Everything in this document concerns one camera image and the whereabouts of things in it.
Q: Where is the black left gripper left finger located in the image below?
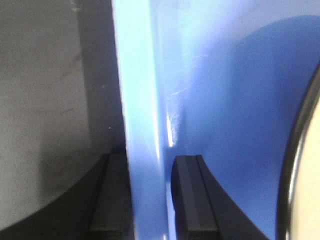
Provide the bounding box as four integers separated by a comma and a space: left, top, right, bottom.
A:
89, 153, 131, 240

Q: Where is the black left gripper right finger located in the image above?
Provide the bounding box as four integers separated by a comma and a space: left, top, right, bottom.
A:
170, 155, 217, 240

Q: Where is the beige plate with black rim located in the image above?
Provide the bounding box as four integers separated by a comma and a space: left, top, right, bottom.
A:
276, 67, 320, 240

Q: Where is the blue plastic tray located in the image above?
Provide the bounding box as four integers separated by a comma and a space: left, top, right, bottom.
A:
112, 0, 320, 240

